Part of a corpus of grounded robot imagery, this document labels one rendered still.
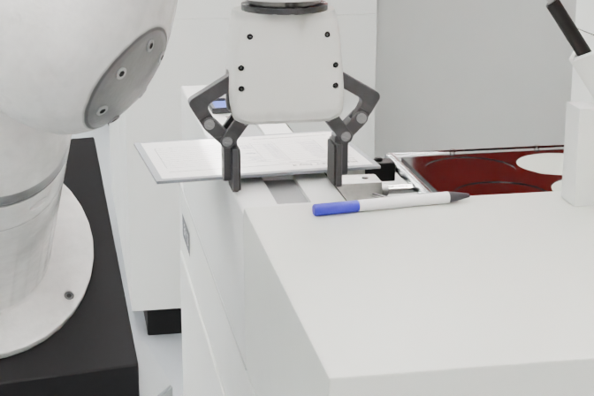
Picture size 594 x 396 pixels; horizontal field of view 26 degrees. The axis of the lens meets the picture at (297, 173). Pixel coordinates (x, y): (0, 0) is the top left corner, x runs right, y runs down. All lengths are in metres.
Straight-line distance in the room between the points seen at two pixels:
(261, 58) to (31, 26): 0.43
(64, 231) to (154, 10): 0.40
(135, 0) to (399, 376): 0.27
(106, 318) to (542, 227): 0.36
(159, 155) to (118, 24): 0.55
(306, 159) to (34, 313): 0.32
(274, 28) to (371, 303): 0.32
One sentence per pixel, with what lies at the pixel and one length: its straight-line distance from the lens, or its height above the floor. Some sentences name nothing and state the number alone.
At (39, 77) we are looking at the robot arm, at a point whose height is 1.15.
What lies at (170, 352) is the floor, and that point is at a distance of 3.26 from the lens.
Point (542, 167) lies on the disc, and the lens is 1.48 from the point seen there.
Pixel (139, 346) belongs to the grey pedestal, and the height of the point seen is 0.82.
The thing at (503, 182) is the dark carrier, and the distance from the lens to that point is 1.42.
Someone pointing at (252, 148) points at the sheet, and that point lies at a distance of 1.26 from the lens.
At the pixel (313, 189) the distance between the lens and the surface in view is 1.15.
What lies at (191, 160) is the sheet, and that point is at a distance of 1.22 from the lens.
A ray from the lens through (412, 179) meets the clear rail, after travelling 1.41.
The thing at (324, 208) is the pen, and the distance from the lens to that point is 1.05.
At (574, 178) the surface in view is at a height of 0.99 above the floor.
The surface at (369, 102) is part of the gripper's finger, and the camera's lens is 1.15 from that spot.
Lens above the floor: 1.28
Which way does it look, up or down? 15 degrees down
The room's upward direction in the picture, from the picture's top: straight up
